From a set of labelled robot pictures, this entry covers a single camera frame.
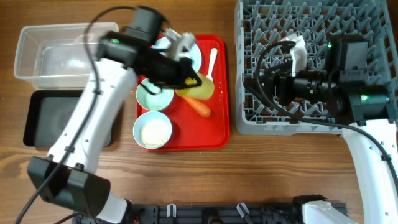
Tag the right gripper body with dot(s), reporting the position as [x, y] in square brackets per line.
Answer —
[280, 90]

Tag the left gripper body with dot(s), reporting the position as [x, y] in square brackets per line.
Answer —
[181, 73]

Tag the yellow cup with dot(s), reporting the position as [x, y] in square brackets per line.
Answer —
[203, 92]

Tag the green bowl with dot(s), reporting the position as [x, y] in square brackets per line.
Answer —
[151, 97]

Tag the light blue bowl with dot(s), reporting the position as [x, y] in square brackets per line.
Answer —
[142, 119]

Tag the white rice grains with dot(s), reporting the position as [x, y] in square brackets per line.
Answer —
[154, 133]

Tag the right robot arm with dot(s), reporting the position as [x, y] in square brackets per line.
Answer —
[364, 112]

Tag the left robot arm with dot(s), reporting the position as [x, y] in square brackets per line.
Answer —
[67, 176]

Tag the grey dishwasher rack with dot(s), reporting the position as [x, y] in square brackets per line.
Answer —
[259, 23]

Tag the black waste tray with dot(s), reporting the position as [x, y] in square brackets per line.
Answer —
[49, 113]

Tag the orange carrot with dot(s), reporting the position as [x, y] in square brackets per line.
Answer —
[202, 109]

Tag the light blue plate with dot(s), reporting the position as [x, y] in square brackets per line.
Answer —
[194, 53]

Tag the white plastic spoon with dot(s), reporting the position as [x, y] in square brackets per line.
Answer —
[212, 60]

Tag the red serving tray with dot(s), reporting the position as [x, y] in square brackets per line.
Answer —
[190, 131]

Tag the clear plastic bin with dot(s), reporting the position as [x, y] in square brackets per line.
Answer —
[52, 56]

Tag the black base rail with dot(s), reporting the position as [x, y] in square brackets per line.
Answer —
[267, 213]

